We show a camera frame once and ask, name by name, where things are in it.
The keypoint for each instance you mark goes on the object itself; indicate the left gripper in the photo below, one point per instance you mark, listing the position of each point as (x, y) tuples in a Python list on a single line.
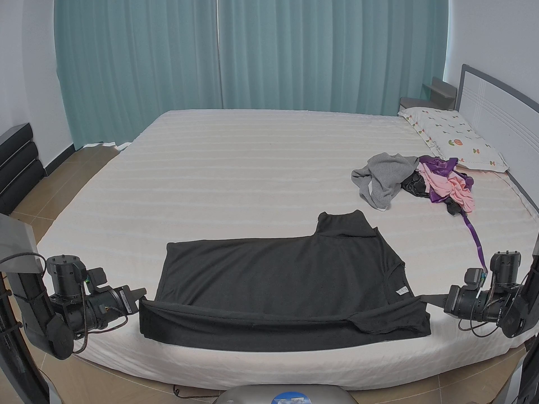
[(111, 305)]

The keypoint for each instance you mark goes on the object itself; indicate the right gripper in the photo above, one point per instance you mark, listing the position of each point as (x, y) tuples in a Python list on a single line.
[(463, 303)]

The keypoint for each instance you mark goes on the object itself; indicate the blue-green curtain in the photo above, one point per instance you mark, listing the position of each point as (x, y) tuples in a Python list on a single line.
[(328, 40), (139, 57)]

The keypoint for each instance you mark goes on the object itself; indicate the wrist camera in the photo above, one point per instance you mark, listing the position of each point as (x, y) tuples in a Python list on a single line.
[(97, 278), (473, 278)]

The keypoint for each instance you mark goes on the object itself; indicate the bed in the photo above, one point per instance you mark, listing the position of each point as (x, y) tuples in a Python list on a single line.
[(252, 175)]

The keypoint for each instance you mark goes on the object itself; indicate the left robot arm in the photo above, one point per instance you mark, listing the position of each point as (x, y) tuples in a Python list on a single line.
[(33, 305)]

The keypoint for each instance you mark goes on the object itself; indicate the grey bedside table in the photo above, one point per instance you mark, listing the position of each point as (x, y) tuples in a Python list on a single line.
[(440, 93)]

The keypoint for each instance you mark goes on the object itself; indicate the grey garment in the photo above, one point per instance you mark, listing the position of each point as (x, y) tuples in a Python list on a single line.
[(389, 171)]

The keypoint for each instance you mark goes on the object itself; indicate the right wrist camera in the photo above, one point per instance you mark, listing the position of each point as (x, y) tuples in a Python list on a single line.
[(473, 278)]

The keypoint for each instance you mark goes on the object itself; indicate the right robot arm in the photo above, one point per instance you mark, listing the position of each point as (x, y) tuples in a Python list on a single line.
[(520, 305)]

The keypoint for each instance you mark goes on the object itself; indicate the white printed pillow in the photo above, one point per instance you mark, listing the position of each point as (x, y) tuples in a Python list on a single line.
[(459, 137)]

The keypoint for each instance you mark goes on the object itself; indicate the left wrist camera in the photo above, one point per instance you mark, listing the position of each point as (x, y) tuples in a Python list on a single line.
[(97, 278)]

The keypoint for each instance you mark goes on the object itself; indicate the black T-shirt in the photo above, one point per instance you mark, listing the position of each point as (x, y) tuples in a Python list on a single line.
[(273, 280)]

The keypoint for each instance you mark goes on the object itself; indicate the black chest of drawers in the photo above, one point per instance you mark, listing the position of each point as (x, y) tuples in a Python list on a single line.
[(17, 162)]

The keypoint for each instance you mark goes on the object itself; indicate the pile of clothes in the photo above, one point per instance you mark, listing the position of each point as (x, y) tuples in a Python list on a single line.
[(442, 179)]

